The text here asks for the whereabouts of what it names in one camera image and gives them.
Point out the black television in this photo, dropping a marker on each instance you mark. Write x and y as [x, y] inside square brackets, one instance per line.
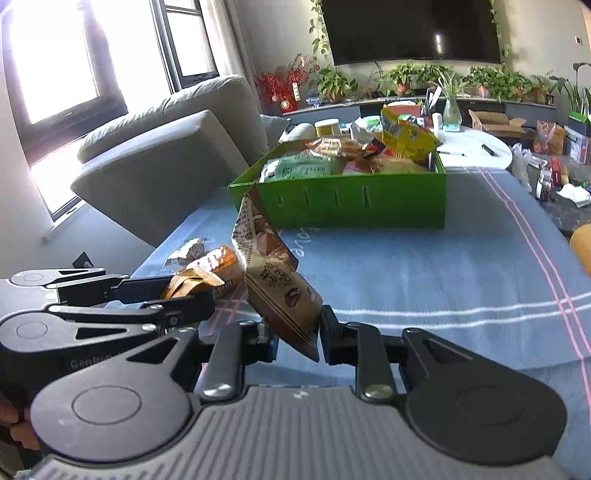
[406, 27]

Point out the red berry branch decoration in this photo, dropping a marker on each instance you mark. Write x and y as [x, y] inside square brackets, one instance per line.
[286, 83]

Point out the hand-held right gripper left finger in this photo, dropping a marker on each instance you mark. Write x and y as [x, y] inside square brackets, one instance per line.
[270, 346]

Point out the large-leaf potted plant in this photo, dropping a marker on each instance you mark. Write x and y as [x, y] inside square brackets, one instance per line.
[577, 92]

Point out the white cloth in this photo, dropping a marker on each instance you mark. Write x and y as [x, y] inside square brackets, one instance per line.
[575, 194]

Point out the yellow cup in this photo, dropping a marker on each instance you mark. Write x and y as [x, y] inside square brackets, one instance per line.
[328, 128]

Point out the dark red snack packet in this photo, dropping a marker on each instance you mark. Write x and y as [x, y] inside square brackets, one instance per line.
[364, 148]

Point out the dark television console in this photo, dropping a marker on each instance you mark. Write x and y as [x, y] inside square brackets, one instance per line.
[531, 110]

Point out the clear plastic storage bin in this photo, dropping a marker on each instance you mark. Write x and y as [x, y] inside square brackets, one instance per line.
[577, 145]

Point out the grey sofa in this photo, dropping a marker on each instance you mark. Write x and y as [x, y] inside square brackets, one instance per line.
[161, 161]

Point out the window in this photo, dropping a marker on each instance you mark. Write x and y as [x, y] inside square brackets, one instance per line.
[55, 60]

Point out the red box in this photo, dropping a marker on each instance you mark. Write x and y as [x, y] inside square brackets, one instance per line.
[559, 170]

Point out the hanging vine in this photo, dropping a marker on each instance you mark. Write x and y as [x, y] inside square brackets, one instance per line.
[499, 32]
[321, 32]

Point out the brown snack packet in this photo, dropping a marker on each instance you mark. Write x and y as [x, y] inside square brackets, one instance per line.
[272, 277]

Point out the blue striped blanket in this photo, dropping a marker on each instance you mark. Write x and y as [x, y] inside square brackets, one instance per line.
[415, 277]

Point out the white round table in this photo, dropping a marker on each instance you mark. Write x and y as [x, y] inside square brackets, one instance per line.
[471, 152]

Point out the pink striped snack packet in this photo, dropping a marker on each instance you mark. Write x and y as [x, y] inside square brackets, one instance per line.
[325, 146]

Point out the orange cardboard box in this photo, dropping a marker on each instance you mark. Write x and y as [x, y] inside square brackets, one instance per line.
[401, 110]

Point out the black wall outlet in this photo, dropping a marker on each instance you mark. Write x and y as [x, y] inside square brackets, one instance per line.
[83, 260]

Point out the white plastic bag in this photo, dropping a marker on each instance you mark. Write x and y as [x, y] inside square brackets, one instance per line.
[521, 166]

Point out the clear-wrapped bread packet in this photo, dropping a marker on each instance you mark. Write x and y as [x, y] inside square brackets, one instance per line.
[397, 165]

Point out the spider plant in glass vase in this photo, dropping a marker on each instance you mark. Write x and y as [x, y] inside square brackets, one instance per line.
[451, 110]

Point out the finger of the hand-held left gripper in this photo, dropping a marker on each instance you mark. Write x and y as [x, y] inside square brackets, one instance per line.
[194, 309]
[138, 288]

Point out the orange round object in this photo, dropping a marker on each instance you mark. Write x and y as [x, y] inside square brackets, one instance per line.
[582, 251]

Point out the white bottle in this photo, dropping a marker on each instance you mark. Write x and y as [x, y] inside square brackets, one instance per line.
[437, 121]

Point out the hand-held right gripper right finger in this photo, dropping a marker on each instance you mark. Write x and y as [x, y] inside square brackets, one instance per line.
[330, 337]

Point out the potted green plant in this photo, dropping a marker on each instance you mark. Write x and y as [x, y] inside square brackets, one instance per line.
[482, 81]
[334, 85]
[431, 74]
[540, 90]
[401, 78]
[515, 85]

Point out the green carton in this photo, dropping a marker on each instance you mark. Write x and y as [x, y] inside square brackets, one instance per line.
[581, 117]

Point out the green cardboard box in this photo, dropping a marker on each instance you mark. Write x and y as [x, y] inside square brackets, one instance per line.
[351, 203]

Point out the open cardboard box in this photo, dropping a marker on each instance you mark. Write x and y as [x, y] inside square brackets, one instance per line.
[496, 122]

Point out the person's left hand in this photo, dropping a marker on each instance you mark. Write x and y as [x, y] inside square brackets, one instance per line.
[21, 434]

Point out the yellow snack packet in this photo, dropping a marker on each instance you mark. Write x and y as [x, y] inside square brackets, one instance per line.
[408, 136]

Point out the orange gift bag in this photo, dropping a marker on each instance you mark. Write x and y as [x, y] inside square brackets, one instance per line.
[549, 138]

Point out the dark bottle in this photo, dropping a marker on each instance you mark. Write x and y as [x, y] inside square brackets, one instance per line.
[545, 187]

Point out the orange snack packet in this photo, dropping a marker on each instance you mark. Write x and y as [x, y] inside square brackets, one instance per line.
[217, 265]

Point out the green snack packet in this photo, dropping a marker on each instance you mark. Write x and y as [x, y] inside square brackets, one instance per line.
[300, 168]

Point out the small clear pastry packet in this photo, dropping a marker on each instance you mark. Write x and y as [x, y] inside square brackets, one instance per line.
[196, 249]

